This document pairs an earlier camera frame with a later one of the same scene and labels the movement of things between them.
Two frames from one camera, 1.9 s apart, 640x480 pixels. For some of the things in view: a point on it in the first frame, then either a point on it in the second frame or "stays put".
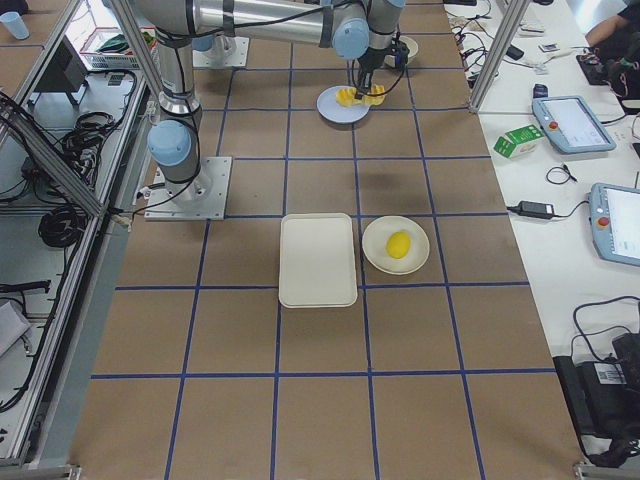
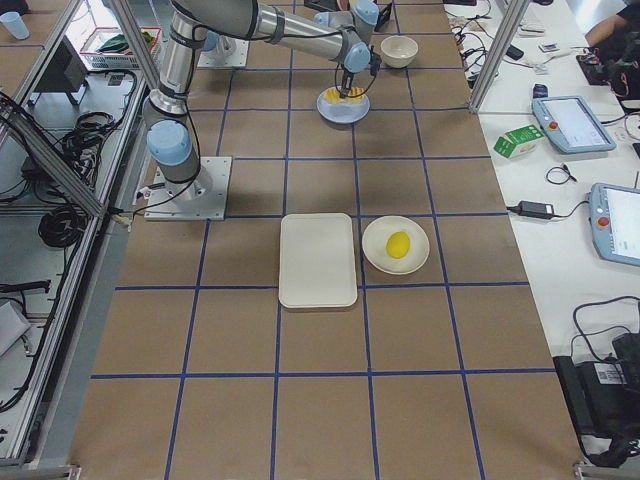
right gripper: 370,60 to 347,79
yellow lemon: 398,244 stays put
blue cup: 14,22 stays put
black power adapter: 539,209 stays put
